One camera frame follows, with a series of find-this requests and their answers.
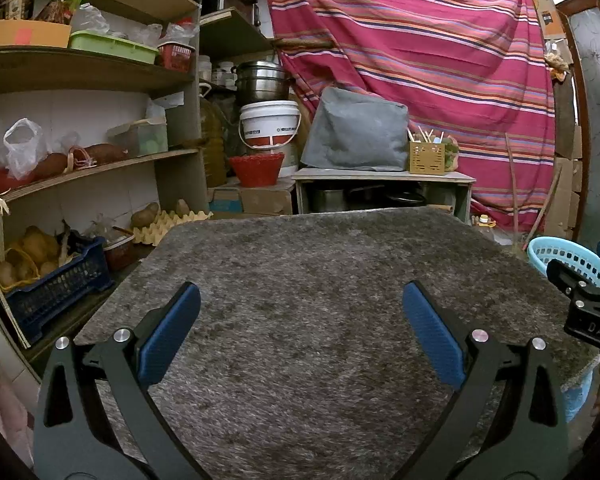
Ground bunch of chopsticks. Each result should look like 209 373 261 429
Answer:
406 126 446 145

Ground dark blue plastic crate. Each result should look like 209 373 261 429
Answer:
5 235 116 333

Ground colourful snack bag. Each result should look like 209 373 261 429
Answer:
35 0 90 25

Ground pile of potatoes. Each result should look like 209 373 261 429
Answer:
0 226 63 291

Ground small steel pot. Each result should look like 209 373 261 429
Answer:
310 187 348 213

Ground short sweet potato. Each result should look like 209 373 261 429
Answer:
82 143 129 165

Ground cardboard box with blue label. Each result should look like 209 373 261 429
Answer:
207 180 296 218

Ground hanging straw ornament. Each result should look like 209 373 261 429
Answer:
545 50 573 81

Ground red tub with clear wrap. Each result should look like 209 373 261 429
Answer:
87 215 136 271

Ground red woven basket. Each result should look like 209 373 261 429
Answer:
228 153 286 188

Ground large yellow oil bottle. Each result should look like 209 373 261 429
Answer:
199 82 229 188

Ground cardboard egg tray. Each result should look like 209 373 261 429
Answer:
132 210 214 247

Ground row of white jars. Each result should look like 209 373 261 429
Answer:
198 55 238 86

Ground long sweet potato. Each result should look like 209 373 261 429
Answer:
32 152 71 181

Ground yellow round box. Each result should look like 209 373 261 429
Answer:
0 20 72 50

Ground green plastic tray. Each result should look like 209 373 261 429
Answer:
69 30 160 65

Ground white bucket with red label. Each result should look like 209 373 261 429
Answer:
238 101 301 151

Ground bamboo utensil holder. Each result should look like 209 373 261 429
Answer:
409 141 447 176

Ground wilted green vegetable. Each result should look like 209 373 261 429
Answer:
55 220 76 266

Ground pink cloth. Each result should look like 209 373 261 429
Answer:
0 342 33 466

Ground white plastic bag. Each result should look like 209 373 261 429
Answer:
0 118 48 181

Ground small red plastic basket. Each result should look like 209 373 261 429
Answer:
157 42 196 71

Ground black pan with wooden handle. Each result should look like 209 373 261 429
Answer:
347 185 453 213

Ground large potato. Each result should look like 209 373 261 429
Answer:
131 202 160 228

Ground wooden broom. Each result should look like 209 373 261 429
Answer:
505 132 556 251

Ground red striped hanging cloth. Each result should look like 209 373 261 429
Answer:
264 0 561 233

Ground small wooden cabinet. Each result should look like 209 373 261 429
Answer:
291 168 477 223

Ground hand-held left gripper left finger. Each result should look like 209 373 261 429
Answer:
32 281 212 480

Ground grey fuzzy table mat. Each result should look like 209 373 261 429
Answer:
72 207 600 480

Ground clear plastic bottle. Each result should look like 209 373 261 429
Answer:
472 214 498 241

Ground light blue plastic basket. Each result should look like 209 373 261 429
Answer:
526 236 600 423

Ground wooden shelf unit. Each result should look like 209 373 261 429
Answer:
0 0 281 366

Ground stacked stainless steel pots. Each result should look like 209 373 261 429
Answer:
234 60 291 106

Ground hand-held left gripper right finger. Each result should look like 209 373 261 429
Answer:
375 280 570 480

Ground clear plastic container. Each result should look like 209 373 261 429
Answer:
107 119 170 157

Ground grey cloth cover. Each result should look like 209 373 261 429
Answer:
300 86 410 172

